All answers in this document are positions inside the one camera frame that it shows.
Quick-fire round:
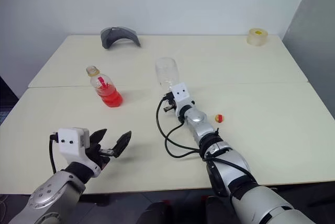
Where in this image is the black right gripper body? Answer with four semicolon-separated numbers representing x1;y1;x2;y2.
162;100;179;114

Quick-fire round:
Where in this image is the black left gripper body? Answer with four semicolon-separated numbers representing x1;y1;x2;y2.
84;141;116;170

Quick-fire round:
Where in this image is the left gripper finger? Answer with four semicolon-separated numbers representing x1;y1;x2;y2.
113;130;132;159
90;128;108;147

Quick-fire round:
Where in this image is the clear plastic bottle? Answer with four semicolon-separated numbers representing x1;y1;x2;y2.
154;57;182;93

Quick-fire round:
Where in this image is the bottle with red liquid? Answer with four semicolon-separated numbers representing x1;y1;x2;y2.
85;64;124;108

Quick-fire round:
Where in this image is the grey baseball cap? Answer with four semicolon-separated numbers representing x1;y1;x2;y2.
100;26;142;50

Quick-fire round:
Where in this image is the clear tape roll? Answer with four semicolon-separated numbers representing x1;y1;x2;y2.
246;27;269;48

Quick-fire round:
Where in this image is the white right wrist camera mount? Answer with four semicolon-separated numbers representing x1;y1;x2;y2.
171;82;196;116

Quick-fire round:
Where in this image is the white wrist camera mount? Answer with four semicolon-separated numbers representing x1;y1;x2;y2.
57;127;102;178
171;82;196;116

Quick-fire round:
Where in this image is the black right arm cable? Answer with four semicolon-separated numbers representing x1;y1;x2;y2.
155;92;259;183

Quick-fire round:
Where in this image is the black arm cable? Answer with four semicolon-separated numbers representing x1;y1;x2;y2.
155;92;259;183
49;130;60;175

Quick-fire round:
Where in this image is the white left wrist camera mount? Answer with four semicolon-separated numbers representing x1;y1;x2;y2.
57;127;102;178

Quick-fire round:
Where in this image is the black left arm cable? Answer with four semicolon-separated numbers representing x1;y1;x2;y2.
49;130;60;175

